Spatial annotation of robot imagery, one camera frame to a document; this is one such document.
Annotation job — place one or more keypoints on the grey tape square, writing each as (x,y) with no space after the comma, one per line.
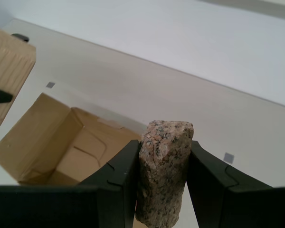
(229,158)
(50,85)

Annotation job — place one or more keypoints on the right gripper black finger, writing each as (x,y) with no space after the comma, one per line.
(85,204)
(240,204)

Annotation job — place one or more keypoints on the speckled granite rock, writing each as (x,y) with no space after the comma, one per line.
(164,171)

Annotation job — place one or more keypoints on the light wooden block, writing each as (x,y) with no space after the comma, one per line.
(12,66)

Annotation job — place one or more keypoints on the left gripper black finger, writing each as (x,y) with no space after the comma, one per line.
(0,97)

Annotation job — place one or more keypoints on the open brown cardboard box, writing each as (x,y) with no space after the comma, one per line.
(50,133)

